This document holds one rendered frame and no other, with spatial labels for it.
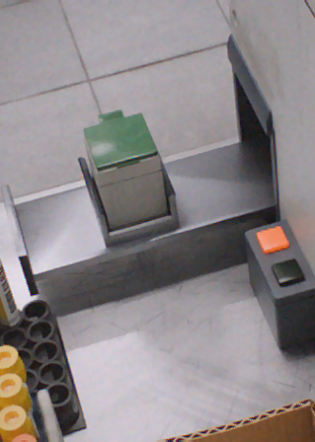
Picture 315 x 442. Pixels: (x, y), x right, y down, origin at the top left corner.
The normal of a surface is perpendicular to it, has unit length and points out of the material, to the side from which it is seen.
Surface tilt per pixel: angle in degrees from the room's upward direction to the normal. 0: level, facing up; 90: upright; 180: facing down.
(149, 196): 90
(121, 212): 90
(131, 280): 0
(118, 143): 0
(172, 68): 0
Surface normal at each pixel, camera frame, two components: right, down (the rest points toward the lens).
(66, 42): -0.12, -0.68
